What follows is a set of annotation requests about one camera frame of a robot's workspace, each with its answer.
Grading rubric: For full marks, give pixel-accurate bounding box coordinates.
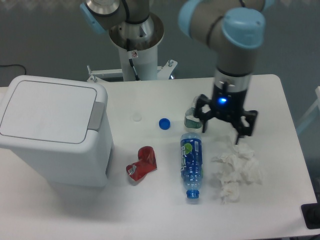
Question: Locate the crushed red can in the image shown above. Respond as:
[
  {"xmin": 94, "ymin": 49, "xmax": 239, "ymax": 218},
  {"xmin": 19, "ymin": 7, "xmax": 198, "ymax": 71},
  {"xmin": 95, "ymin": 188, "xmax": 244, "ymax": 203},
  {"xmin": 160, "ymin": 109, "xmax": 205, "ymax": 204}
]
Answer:
[{"xmin": 125, "ymin": 146, "xmax": 158, "ymax": 186}]

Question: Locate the white bottle cap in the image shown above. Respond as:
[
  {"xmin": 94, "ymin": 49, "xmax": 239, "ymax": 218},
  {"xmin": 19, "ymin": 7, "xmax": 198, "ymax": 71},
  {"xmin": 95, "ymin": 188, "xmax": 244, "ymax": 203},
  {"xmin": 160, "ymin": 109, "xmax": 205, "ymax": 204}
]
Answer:
[{"xmin": 132, "ymin": 112, "xmax": 142, "ymax": 122}]

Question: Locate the white frame at right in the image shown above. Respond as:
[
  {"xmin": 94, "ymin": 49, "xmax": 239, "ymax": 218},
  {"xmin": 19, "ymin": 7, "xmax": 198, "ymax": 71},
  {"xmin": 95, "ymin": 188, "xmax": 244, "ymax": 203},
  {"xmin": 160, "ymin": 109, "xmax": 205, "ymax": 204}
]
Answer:
[{"xmin": 295, "ymin": 86, "xmax": 320, "ymax": 136}]

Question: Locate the black cable on pedestal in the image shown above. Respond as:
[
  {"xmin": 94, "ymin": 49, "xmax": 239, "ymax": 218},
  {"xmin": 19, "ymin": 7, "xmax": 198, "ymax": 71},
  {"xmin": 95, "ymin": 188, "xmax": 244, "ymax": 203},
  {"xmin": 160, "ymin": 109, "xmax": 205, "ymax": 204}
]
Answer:
[{"xmin": 126, "ymin": 38, "xmax": 141, "ymax": 81}]

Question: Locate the blue plastic bottle lying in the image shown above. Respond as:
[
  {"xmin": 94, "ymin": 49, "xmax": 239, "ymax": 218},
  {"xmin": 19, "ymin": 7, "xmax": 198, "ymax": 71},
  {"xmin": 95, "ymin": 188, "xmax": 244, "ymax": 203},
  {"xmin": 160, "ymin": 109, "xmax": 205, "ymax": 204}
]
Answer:
[{"xmin": 180, "ymin": 132, "xmax": 203, "ymax": 200}]

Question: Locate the clear green-label bottle upright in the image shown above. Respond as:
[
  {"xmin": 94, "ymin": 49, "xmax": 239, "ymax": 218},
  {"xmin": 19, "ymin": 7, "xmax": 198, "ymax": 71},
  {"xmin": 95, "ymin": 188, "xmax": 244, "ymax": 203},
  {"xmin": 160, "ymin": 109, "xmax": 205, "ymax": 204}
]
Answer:
[{"xmin": 184, "ymin": 96, "xmax": 203, "ymax": 132}]

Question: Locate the blue bottle cap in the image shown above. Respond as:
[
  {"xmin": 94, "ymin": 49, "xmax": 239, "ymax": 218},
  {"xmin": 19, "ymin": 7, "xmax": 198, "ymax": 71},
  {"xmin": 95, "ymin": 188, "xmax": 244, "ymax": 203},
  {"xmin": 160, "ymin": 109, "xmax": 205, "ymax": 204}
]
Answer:
[{"xmin": 158, "ymin": 118, "xmax": 171, "ymax": 130}]

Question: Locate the black floor cable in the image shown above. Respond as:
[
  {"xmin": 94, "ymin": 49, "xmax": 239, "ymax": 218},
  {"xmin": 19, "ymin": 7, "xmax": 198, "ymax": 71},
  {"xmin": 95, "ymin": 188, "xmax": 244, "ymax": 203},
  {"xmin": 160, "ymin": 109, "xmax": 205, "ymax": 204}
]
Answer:
[{"xmin": 0, "ymin": 64, "xmax": 27, "ymax": 76}]

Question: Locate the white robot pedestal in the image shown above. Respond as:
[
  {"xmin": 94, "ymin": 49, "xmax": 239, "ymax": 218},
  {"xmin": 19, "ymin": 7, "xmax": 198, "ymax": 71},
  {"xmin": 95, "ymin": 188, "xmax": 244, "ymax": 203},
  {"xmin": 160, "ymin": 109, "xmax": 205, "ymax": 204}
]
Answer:
[{"xmin": 86, "ymin": 12, "xmax": 180, "ymax": 83}]

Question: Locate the white push-lid trash can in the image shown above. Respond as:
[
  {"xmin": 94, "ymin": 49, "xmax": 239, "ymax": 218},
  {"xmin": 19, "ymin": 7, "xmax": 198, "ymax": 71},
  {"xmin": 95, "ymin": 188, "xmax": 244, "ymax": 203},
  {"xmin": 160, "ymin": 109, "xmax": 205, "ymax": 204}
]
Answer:
[{"xmin": 0, "ymin": 75, "xmax": 113, "ymax": 187}]

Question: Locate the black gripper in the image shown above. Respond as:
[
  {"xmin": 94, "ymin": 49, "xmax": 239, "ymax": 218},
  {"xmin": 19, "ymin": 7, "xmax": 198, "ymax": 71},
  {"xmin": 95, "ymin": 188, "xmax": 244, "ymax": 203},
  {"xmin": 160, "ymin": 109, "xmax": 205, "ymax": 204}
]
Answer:
[{"xmin": 194, "ymin": 74, "xmax": 258, "ymax": 145}]

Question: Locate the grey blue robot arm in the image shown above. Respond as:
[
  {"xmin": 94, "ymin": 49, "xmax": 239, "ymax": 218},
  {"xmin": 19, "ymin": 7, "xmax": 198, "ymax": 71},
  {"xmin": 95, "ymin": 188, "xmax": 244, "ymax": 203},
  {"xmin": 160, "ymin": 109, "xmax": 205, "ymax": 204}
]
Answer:
[{"xmin": 80, "ymin": 0, "xmax": 272, "ymax": 138}]

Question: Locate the black device at right edge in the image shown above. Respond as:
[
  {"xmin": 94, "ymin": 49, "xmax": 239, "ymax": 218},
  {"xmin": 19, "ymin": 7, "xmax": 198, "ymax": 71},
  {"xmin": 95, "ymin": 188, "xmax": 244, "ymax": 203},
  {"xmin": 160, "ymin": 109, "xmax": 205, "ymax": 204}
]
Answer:
[{"xmin": 301, "ymin": 203, "xmax": 320, "ymax": 230}]

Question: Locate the crumpled white tissue pile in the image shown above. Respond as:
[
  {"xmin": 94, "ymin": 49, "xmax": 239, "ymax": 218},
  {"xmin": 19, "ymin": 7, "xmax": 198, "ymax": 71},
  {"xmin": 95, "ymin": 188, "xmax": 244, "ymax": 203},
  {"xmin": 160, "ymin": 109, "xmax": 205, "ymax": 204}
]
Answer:
[{"xmin": 211, "ymin": 135, "xmax": 264, "ymax": 204}]

